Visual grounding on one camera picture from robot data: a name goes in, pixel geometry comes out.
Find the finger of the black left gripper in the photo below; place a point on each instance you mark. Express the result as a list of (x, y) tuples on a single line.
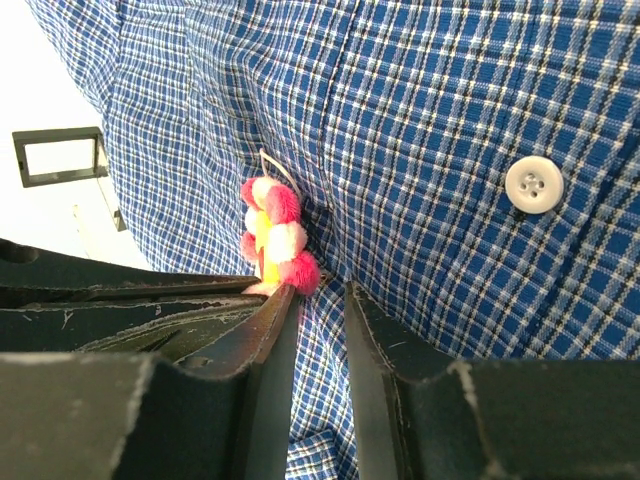
[(33, 276), (172, 327)]

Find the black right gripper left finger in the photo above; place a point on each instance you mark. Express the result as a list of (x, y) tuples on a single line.
[(220, 413)]

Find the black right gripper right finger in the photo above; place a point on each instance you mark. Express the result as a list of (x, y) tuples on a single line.
[(420, 414)]

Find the pink flower smiley brooch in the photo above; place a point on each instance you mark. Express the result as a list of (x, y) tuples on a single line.
[(274, 240)]

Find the black framed clear box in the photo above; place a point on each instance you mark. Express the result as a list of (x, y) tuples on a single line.
[(72, 207)]

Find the blue plaid button shirt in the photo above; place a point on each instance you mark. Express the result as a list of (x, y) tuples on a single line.
[(473, 164)]

